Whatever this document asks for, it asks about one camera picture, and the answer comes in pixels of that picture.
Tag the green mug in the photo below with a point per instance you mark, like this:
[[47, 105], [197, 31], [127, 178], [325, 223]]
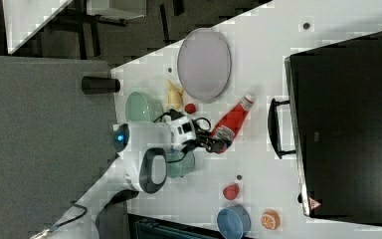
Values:
[[179, 164]]

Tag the blue cup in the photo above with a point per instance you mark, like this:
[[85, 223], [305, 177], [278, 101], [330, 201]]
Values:
[[234, 222]]

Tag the red pink toy fruit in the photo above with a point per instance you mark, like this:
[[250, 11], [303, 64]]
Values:
[[231, 191]]

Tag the lilac round plate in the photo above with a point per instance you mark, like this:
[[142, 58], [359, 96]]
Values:
[[204, 65]]

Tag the red ketchup bottle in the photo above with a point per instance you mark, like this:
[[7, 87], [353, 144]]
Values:
[[230, 124]]

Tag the black cylinder post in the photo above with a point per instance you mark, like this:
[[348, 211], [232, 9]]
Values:
[[96, 85]]

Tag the green perforated colander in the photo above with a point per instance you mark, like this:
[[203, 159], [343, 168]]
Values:
[[140, 106]]

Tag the silver black toaster oven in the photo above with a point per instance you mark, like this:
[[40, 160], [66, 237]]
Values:
[[335, 102]]

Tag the peeled toy banana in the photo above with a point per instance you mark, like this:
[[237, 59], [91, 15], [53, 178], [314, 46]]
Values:
[[174, 96]]

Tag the dark blue crate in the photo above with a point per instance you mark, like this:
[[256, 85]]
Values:
[[145, 229]]

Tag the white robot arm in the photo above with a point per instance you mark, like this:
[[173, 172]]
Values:
[[140, 165]]

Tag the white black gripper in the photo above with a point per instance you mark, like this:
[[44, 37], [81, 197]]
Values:
[[188, 135]]

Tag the small red toy strawberry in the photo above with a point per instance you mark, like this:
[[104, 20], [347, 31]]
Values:
[[190, 109]]

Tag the toy orange half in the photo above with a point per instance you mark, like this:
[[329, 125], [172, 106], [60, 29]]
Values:
[[271, 220]]

